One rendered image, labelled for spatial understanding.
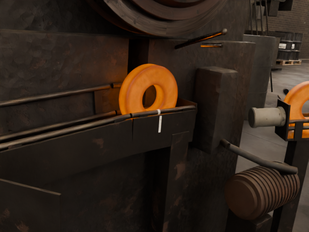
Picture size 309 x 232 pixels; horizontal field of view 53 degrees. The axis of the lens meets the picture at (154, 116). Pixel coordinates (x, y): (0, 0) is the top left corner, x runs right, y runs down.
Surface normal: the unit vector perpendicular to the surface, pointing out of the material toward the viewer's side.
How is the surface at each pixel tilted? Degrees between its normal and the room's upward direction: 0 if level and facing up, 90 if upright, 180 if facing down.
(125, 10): 90
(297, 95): 90
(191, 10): 90
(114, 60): 90
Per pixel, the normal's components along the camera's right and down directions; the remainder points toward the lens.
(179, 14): 0.61, 0.26
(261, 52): 0.26, 0.29
